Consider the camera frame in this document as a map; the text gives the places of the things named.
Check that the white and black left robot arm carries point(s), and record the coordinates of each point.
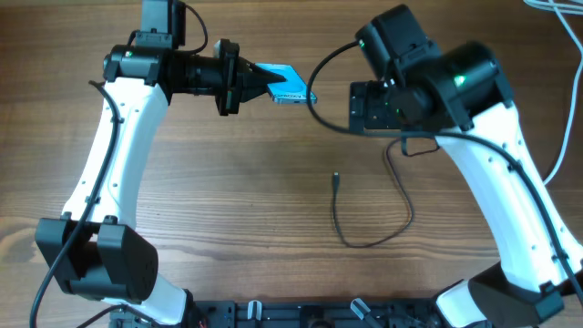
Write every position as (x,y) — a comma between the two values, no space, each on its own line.
(93,249)

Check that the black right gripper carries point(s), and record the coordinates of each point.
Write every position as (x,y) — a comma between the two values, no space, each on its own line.
(365,107)

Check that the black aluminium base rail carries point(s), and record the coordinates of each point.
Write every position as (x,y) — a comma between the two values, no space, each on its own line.
(394,313)

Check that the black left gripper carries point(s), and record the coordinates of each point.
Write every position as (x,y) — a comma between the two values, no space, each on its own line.
(240,74)

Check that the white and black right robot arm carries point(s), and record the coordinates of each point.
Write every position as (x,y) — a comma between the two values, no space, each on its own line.
(462,99)

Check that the blue Galaxy smartphone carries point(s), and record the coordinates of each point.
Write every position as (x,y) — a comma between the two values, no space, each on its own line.
(293,91)

